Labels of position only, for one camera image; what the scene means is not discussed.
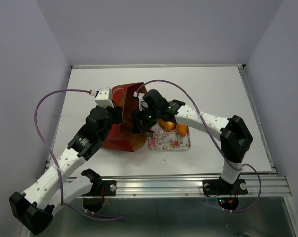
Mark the metal tongs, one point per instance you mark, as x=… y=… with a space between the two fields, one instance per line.
x=148 y=133

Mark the orange long fake bread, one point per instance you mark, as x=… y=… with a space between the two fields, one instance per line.
x=181 y=130

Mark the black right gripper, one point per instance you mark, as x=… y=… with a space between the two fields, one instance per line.
x=136 y=116

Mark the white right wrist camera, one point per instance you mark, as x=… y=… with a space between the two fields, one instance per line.
x=141 y=103

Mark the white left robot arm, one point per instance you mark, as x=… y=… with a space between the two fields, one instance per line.
x=37 y=204

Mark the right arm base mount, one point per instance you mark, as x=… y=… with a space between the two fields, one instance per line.
x=226 y=193

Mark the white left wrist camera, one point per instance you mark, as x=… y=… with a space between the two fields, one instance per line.
x=103 y=97

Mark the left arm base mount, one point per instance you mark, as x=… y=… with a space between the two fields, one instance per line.
x=98 y=189

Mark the red paper bag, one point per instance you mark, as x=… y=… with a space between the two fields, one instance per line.
x=120 y=137

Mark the aluminium front mounting rail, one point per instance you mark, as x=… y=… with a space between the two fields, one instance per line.
x=186 y=186

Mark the floral rectangular tray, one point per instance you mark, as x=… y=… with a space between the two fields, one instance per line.
x=167 y=141

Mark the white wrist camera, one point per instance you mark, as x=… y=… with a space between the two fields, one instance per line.
x=141 y=103
x=103 y=97

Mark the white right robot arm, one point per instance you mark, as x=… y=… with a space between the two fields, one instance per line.
x=230 y=135

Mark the orange round fake bread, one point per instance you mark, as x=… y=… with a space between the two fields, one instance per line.
x=166 y=126

